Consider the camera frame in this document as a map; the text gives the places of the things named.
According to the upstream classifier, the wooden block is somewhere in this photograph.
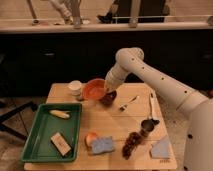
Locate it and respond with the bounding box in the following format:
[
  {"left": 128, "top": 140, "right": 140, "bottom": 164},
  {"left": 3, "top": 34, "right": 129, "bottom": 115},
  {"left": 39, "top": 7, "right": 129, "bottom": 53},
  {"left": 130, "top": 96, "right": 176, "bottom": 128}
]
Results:
[{"left": 51, "top": 132, "right": 71, "bottom": 156}]

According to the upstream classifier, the black chair base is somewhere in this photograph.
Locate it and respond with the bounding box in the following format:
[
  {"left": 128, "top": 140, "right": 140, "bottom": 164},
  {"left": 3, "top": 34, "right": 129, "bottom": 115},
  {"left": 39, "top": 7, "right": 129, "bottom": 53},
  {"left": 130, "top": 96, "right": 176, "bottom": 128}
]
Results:
[{"left": 0, "top": 100, "right": 39, "bottom": 141}]

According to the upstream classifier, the blue cloth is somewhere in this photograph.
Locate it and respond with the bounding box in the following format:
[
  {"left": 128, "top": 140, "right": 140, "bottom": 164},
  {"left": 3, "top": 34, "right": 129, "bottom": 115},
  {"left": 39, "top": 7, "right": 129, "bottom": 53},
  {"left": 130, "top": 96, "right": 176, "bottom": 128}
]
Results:
[{"left": 150, "top": 136, "right": 170, "bottom": 159}]

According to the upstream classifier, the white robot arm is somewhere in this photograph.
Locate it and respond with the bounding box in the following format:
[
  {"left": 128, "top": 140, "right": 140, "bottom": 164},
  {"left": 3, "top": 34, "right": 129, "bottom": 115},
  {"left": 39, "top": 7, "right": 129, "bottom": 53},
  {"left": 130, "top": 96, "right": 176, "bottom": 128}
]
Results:
[{"left": 105, "top": 47, "right": 213, "bottom": 171}]

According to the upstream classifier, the green plastic tray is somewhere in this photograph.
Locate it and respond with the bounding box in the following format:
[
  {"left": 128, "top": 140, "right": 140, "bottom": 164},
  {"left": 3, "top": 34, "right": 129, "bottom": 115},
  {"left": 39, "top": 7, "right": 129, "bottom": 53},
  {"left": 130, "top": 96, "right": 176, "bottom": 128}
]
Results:
[{"left": 21, "top": 103, "right": 82, "bottom": 163}]

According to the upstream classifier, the brown grape bunch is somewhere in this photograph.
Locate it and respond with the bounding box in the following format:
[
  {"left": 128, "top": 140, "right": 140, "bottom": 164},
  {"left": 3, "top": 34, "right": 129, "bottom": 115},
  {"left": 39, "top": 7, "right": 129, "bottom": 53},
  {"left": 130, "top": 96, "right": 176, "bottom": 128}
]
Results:
[{"left": 122, "top": 132, "right": 142, "bottom": 160}]

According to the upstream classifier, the green vegetable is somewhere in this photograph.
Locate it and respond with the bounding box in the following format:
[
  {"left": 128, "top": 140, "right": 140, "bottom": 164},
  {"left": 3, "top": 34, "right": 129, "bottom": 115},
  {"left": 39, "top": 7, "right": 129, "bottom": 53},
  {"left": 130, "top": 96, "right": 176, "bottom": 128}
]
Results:
[{"left": 76, "top": 95, "right": 84, "bottom": 101}]

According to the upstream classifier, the orange fruit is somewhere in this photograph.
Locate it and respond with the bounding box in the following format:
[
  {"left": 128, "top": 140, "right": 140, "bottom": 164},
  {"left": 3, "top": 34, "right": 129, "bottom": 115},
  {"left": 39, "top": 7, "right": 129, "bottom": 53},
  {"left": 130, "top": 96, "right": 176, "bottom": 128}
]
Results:
[{"left": 85, "top": 132, "right": 98, "bottom": 147}]

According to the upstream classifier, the small white cup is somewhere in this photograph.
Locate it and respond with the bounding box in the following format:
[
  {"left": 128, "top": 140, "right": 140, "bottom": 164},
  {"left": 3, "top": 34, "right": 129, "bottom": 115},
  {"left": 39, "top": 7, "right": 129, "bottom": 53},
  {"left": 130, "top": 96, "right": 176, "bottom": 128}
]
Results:
[{"left": 68, "top": 80, "right": 82, "bottom": 96}]

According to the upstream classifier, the blue sponge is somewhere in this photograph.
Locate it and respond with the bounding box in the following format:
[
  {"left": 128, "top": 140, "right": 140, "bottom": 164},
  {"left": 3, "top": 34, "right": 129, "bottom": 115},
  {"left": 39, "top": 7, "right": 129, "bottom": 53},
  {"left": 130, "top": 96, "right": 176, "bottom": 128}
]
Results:
[{"left": 91, "top": 137, "right": 115, "bottom": 155}]

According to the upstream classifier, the white railing bar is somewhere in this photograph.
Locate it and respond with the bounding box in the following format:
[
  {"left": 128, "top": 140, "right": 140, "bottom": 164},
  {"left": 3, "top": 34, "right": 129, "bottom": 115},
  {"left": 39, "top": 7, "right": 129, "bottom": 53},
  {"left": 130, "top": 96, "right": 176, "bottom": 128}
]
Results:
[{"left": 0, "top": 18, "right": 213, "bottom": 34}]

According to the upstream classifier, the dark brown bowl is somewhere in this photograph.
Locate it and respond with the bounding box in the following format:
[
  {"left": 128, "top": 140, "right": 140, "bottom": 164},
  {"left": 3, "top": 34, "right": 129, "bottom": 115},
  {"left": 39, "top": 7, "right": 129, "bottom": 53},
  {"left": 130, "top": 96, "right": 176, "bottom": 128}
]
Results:
[{"left": 100, "top": 91, "right": 117, "bottom": 106}]

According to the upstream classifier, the white handled knife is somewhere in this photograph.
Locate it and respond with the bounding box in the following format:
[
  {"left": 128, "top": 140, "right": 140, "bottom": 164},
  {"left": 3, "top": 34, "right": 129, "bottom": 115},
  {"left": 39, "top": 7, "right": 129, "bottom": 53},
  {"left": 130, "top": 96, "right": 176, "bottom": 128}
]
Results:
[{"left": 149, "top": 93, "right": 157, "bottom": 120}]

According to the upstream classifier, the orange bowl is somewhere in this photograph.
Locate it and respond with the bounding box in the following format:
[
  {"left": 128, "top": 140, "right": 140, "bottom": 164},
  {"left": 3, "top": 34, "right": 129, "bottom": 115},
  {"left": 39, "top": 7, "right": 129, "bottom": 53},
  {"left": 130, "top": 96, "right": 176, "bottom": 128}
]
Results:
[{"left": 82, "top": 78, "right": 106, "bottom": 100}]

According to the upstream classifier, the dark metal measuring cup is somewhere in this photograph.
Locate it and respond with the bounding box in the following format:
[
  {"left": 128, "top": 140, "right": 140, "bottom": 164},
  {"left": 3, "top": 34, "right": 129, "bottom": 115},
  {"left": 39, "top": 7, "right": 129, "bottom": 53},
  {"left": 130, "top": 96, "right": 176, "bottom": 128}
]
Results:
[{"left": 141, "top": 119, "right": 160, "bottom": 135}]

